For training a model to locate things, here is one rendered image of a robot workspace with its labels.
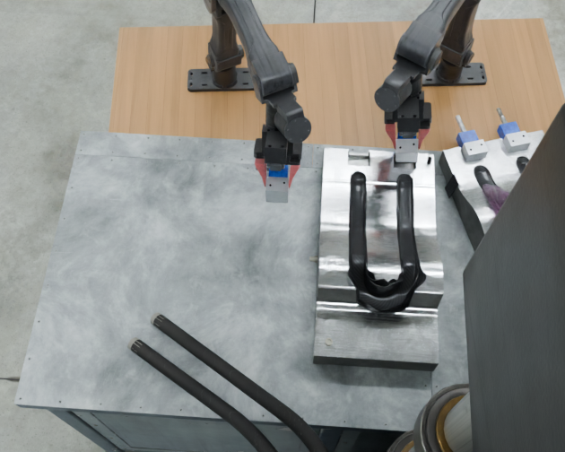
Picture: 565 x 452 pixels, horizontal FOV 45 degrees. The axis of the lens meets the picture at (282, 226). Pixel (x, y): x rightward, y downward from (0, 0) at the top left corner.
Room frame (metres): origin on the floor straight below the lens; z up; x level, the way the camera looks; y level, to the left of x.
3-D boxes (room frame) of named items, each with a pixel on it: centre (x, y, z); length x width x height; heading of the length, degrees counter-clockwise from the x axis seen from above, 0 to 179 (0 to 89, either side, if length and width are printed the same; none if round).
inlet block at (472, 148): (0.96, -0.45, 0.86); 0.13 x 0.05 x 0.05; 13
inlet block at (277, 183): (0.81, 0.01, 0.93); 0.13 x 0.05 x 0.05; 176
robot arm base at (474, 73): (1.20, -0.45, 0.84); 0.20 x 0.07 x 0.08; 92
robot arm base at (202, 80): (1.18, 0.15, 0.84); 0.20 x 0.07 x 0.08; 92
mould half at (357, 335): (0.65, -0.21, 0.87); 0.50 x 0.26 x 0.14; 176
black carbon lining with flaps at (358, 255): (0.66, -0.22, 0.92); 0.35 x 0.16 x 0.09; 176
